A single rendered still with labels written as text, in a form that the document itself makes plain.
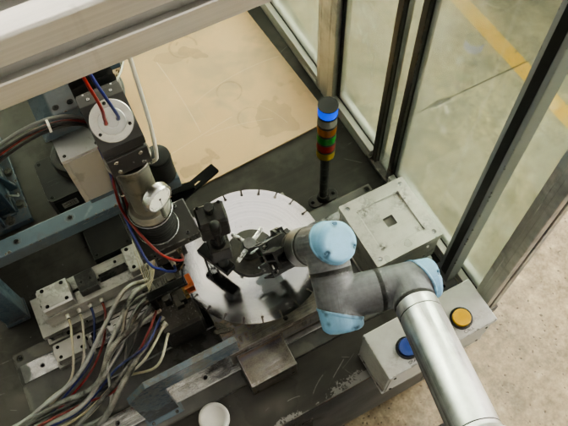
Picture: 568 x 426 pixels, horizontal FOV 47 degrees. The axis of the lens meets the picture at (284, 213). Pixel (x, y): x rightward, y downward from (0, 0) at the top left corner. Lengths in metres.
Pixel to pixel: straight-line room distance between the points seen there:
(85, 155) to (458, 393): 0.65
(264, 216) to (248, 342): 0.29
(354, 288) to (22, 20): 0.86
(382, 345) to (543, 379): 1.12
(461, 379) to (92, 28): 0.80
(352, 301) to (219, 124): 0.92
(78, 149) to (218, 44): 1.13
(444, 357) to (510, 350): 1.45
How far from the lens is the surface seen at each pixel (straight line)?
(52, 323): 1.63
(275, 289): 1.42
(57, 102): 1.01
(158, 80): 2.02
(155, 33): 0.37
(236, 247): 1.45
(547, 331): 2.54
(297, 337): 1.58
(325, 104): 1.40
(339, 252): 1.09
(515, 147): 1.15
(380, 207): 1.58
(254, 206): 1.51
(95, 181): 1.08
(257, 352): 1.51
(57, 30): 0.34
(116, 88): 0.91
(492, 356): 2.45
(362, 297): 1.12
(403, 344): 1.44
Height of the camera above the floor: 2.27
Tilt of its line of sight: 62 degrees down
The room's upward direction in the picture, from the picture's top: 3 degrees counter-clockwise
